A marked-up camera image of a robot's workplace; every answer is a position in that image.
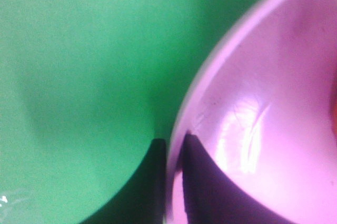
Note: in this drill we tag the pink round plate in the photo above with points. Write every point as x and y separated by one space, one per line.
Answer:
261 105

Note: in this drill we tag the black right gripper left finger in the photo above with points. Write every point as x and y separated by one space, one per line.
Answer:
142 198

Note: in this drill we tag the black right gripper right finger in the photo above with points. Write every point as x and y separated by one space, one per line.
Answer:
211 197

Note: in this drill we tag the burger with lettuce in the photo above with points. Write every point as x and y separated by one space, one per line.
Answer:
333 107

